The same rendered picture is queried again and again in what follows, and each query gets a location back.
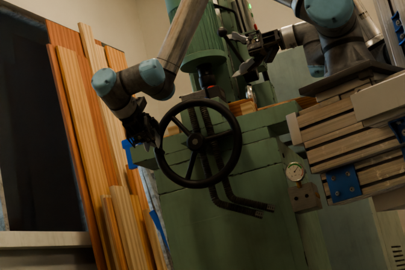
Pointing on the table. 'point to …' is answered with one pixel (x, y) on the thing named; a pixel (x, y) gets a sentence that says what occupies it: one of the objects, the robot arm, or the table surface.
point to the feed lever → (238, 56)
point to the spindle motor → (203, 57)
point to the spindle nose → (205, 75)
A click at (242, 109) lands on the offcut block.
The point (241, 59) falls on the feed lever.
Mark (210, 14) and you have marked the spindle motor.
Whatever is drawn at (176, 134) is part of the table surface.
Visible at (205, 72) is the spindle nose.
